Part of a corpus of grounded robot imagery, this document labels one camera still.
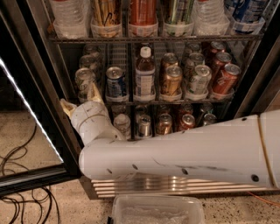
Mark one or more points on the top shelf gold can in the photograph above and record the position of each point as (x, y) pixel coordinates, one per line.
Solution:
(107, 18)

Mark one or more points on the open fridge glass door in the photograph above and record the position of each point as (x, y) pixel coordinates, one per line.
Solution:
(38, 144)

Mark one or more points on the bottom shelf red can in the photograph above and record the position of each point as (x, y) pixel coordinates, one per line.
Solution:
(186, 122)

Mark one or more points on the brown tea bottle white cap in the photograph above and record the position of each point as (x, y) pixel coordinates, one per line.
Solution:
(145, 72)

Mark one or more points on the shelf red can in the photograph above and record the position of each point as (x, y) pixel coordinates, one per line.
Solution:
(143, 18)
(186, 122)

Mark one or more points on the top shelf green can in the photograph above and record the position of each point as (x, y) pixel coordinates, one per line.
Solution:
(177, 17)

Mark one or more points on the bottom shelf silver can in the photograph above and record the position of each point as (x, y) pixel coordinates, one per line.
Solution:
(144, 126)

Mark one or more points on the bottom shelf green can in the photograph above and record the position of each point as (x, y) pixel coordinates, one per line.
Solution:
(209, 119)

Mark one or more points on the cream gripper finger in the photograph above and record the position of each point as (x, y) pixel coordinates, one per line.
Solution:
(68, 107)
(93, 94)

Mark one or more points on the white green can front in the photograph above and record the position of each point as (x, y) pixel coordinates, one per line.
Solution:
(199, 79)

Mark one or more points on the clear plastic bin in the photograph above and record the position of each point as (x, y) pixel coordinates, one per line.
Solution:
(155, 209)

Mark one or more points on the top shelf red can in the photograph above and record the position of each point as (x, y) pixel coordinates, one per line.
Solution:
(143, 18)

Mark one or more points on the top shelf blue can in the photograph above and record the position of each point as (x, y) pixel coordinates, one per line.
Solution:
(245, 15)

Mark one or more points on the green white 7up can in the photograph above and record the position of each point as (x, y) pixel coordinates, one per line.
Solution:
(84, 79)

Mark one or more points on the blue pepsi can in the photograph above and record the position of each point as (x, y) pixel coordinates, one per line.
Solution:
(116, 82)

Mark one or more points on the top shelf water bottle right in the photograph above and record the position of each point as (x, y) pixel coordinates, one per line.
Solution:
(209, 18)

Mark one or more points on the shelf green can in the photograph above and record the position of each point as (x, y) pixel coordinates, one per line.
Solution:
(177, 17)
(209, 119)

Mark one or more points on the stainless steel fridge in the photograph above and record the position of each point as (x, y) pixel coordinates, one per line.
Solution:
(256, 55)

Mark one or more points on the red coke can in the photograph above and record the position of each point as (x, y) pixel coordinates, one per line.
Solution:
(226, 79)
(220, 60)

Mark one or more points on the red coke can front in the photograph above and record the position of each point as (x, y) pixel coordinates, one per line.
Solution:
(226, 79)

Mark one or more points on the bottom shelf copper can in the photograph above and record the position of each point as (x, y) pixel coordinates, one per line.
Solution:
(164, 124)

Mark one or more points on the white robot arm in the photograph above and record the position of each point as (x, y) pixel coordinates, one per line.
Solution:
(241, 151)

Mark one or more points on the gold can front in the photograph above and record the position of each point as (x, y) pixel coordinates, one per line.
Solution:
(171, 82)

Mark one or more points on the red coke can middle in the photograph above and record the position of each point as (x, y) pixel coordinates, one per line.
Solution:
(220, 60)

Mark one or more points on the top shelf water bottle left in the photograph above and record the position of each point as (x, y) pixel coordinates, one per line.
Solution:
(71, 18)

